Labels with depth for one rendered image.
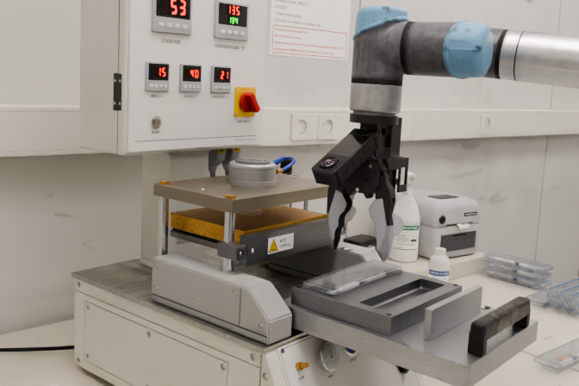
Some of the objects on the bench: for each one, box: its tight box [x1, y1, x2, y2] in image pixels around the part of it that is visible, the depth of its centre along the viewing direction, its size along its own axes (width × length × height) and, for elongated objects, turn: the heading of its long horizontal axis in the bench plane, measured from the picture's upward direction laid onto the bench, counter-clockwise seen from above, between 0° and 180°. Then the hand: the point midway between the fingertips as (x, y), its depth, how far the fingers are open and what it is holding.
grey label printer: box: [394, 189, 480, 259], centre depth 203 cm, size 25×20×17 cm
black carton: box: [343, 234, 377, 250], centre depth 185 cm, size 6×9×7 cm
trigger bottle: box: [389, 171, 420, 263], centre depth 189 cm, size 9×8×25 cm
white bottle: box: [428, 247, 450, 282], centre depth 165 cm, size 5×5×14 cm
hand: (356, 249), depth 100 cm, fingers open, 8 cm apart
